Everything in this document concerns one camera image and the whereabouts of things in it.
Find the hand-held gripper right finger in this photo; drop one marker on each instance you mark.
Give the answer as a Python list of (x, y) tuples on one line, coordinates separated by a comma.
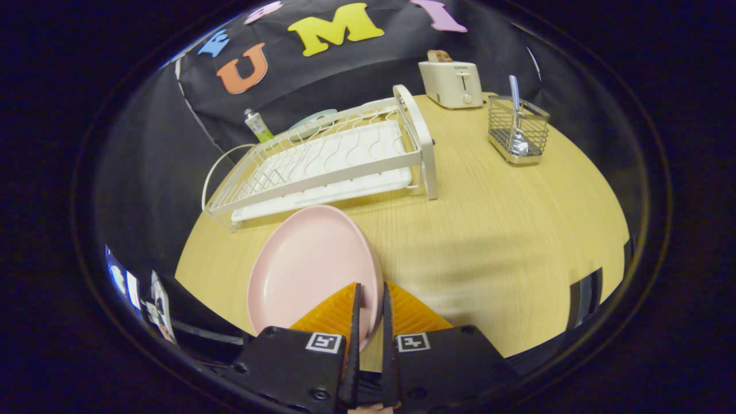
[(448, 368)]

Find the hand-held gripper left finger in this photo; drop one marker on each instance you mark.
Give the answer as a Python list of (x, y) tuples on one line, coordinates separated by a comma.
[(299, 368)]

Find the pink plate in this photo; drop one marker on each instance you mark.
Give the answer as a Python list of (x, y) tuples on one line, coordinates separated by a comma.
[(310, 270)]

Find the pale green plate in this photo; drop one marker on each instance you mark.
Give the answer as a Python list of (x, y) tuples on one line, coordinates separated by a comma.
[(313, 121)]

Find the green and white bottle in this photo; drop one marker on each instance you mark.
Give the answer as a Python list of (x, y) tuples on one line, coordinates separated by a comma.
[(259, 126)]

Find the cream toaster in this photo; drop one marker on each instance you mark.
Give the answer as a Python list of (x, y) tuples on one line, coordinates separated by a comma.
[(454, 83)]

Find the black backdrop cloth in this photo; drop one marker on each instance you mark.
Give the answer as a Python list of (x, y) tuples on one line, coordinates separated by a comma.
[(345, 63)]

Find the toast slice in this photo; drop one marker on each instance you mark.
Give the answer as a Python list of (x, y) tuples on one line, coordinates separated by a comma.
[(439, 56)]

